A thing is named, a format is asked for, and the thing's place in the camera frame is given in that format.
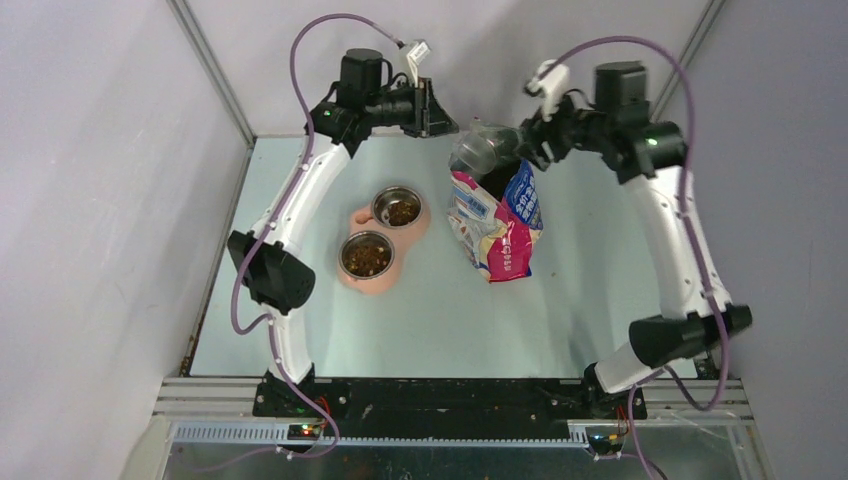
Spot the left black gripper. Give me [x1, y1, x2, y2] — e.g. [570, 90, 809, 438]
[366, 77, 460, 140]

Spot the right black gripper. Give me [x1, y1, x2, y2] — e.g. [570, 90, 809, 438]
[514, 84, 613, 172]

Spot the pink pet food bag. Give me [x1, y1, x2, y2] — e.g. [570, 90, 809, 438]
[445, 119, 545, 284]

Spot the clear plastic scoop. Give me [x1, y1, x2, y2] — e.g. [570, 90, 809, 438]
[448, 128, 523, 180]

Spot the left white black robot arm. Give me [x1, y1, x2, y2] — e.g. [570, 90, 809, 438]
[227, 40, 459, 417]

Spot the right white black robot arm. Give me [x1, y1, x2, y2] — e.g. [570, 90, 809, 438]
[521, 60, 753, 418]

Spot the brown kibble pet food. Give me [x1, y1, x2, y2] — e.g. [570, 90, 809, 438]
[342, 237, 392, 278]

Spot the far steel bowl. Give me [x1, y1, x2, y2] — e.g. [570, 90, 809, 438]
[370, 186, 424, 228]

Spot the steel bowl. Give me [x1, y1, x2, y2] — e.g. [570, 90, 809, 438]
[370, 186, 424, 228]
[338, 230, 395, 280]

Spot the pink double bowl feeder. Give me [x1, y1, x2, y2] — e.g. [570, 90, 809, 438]
[337, 185, 431, 295]

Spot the near steel bowl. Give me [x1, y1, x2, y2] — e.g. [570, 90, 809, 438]
[338, 230, 395, 280]

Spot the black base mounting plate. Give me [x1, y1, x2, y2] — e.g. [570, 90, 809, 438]
[252, 374, 647, 441]

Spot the right controller board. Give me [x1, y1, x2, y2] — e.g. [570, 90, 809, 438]
[587, 433, 628, 459]

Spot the controller board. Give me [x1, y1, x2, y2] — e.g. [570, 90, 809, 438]
[587, 433, 628, 459]
[286, 424, 323, 441]

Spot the left controller board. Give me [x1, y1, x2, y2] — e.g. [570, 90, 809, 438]
[286, 424, 323, 441]

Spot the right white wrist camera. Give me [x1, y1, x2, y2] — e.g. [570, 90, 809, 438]
[524, 59, 570, 122]

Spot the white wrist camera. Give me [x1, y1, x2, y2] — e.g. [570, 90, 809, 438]
[524, 59, 570, 122]
[400, 39, 431, 87]

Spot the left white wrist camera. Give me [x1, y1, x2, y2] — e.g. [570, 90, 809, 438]
[400, 39, 431, 87]

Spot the right corner aluminium post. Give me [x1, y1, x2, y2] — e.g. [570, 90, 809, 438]
[652, 0, 727, 120]

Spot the corner aluminium post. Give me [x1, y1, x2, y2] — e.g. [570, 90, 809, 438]
[652, 0, 727, 120]
[166, 0, 257, 149]

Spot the left corner aluminium post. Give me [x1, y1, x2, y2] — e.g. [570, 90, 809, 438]
[166, 0, 257, 149]

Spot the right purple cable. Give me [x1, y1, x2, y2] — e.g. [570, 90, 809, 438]
[543, 36, 730, 480]

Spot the aluminium front frame rail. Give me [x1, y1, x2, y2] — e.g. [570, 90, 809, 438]
[154, 378, 754, 448]

